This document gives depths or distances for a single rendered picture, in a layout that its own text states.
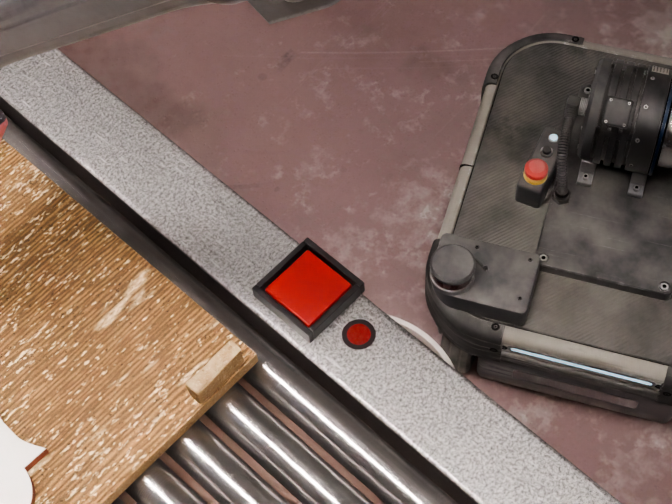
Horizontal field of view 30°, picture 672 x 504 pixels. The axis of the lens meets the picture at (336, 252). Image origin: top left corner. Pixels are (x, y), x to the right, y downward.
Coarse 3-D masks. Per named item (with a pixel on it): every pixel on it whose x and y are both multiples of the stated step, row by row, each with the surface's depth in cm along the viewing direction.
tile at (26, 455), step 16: (0, 416) 112; (0, 432) 111; (0, 448) 110; (16, 448) 110; (32, 448) 110; (0, 464) 109; (16, 464) 109; (32, 464) 110; (0, 480) 109; (16, 480) 109; (0, 496) 108; (16, 496) 108; (32, 496) 108
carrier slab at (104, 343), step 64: (0, 192) 125; (64, 192) 125; (0, 256) 122; (64, 256) 121; (128, 256) 121; (0, 320) 118; (64, 320) 118; (128, 320) 117; (192, 320) 117; (0, 384) 115; (64, 384) 114; (128, 384) 114; (64, 448) 111; (128, 448) 111
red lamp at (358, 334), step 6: (354, 324) 118; (360, 324) 118; (348, 330) 118; (354, 330) 118; (360, 330) 118; (366, 330) 118; (348, 336) 117; (354, 336) 117; (360, 336) 117; (366, 336) 117; (354, 342) 117; (360, 342) 117
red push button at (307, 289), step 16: (304, 256) 120; (288, 272) 120; (304, 272) 120; (320, 272) 120; (336, 272) 120; (272, 288) 119; (288, 288) 119; (304, 288) 119; (320, 288) 119; (336, 288) 119; (288, 304) 118; (304, 304) 118; (320, 304) 118; (304, 320) 117
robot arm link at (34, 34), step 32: (0, 0) 84; (32, 0) 81; (64, 0) 79; (96, 0) 77; (128, 0) 76; (160, 0) 75; (192, 0) 74; (224, 0) 73; (256, 0) 73; (320, 0) 71; (0, 32) 84; (32, 32) 83; (64, 32) 82; (96, 32) 81; (0, 64) 89
